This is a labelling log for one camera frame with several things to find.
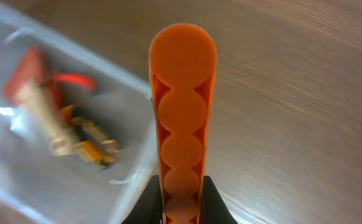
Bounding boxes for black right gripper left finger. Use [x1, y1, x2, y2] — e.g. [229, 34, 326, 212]
[121, 175, 163, 224]

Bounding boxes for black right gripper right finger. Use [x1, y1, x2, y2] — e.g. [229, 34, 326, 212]
[199, 175, 237, 224]

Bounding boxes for orange perforated bar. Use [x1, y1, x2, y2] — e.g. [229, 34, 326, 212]
[149, 23, 217, 223]

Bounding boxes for red handled cutting pliers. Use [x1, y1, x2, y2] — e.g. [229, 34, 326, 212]
[42, 72, 97, 109]

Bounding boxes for orange scraper wooden handle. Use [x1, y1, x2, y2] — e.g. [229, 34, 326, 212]
[2, 47, 77, 156]

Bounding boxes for clear plastic container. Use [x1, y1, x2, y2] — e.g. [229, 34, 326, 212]
[0, 3, 156, 223]

